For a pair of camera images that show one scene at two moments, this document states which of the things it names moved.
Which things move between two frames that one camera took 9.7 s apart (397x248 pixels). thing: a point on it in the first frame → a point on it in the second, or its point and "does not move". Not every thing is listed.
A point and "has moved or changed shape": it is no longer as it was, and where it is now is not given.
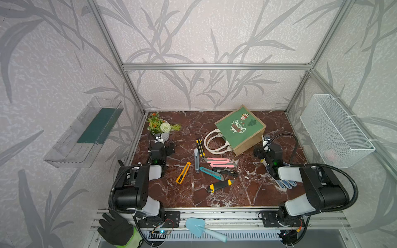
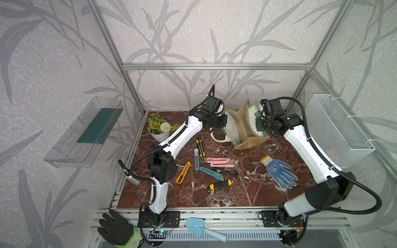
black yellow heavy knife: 214,187 does not move
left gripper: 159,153 → 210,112
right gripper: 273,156 → 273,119
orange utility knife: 181,177 does not move
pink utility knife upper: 215,159 does not move
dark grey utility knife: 223,170 does not move
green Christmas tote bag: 240,130 has moved or changed shape
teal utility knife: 212,173 does not move
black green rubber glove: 119,232 does not move
